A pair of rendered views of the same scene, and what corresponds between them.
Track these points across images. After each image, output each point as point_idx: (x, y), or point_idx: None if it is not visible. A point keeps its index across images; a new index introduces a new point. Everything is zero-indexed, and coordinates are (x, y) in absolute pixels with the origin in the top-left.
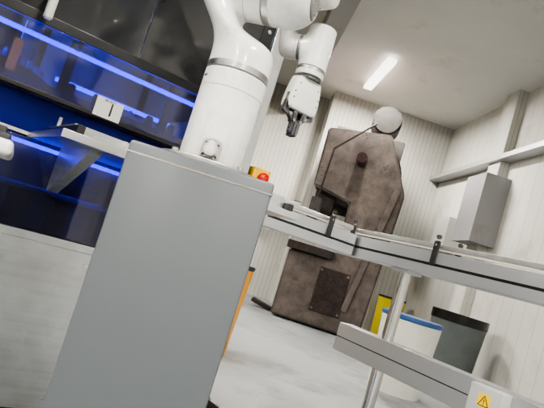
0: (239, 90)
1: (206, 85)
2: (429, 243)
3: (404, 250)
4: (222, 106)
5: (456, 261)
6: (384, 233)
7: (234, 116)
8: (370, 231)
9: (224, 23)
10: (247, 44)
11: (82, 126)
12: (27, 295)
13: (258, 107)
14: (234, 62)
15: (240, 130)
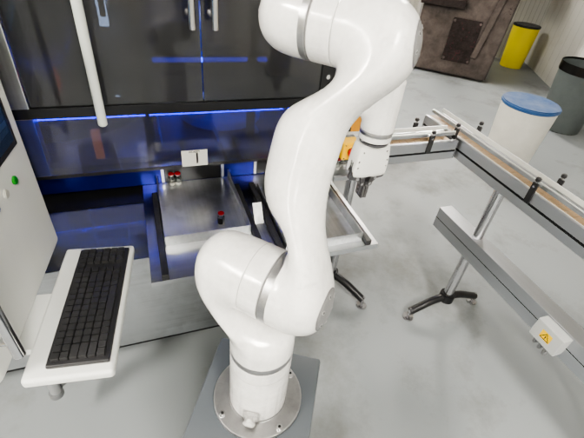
0: (262, 386)
1: (233, 372)
2: (528, 175)
3: (501, 175)
4: (249, 394)
5: (551, 210)
6: (485, 144)
7: (263, 399)
8: (472, 136)
9: (229, 337)
10: (257, 358)
11: (165, 275)
12: (191, 282)
13: (287, 374)
14: (249, 370)
15: (272, 401)
